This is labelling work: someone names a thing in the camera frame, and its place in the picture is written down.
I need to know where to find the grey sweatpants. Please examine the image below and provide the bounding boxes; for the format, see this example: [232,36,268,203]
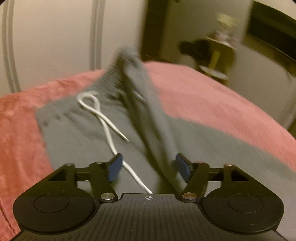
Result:
[36,48,295,240]

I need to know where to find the pink ribbed bed blanket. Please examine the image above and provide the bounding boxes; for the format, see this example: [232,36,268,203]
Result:
[1,62,295,240]

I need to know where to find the round yellow side table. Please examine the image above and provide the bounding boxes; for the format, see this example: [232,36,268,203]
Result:
[199,37,236,85]

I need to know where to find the black cloth on table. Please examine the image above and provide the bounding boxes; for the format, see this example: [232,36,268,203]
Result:
[178,39,211,63]

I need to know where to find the white wardrobe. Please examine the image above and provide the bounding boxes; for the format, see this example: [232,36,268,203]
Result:
[1,1,147,95]

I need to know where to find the white drawstring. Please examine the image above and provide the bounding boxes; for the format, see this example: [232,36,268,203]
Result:
[76,91,153,194]

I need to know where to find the black wall television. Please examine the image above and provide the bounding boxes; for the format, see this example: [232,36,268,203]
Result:
[246,1,295,61]

